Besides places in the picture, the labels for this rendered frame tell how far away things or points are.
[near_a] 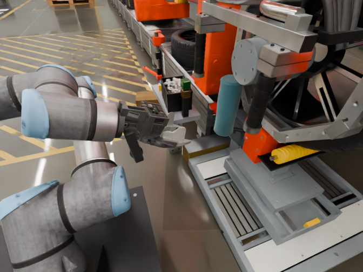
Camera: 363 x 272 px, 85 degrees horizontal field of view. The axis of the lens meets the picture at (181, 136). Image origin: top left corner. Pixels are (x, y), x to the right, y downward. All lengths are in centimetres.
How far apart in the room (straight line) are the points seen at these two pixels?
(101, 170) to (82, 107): 29
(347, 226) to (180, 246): 85
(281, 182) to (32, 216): 103
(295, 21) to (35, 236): 75
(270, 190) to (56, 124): 96
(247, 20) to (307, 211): 95
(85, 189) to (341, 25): 70
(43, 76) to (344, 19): 60
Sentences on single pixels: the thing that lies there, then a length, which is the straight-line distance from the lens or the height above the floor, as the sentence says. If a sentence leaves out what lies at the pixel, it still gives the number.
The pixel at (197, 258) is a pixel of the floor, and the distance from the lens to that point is 112.
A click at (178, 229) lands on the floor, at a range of 117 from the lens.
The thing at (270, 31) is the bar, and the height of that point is 97.
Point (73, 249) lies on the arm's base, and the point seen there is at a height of 45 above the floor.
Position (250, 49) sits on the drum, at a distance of 61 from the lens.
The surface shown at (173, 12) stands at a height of 59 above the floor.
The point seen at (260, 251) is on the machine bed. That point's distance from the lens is 111.
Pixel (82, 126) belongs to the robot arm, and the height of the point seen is 83.
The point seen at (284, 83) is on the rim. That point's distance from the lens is 88.
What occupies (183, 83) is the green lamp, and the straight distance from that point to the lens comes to 94.
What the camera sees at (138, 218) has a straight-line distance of 88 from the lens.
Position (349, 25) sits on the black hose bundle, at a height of 99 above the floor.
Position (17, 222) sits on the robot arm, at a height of 58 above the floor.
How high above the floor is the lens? 107
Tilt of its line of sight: 41 degrees down
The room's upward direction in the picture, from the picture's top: straight up
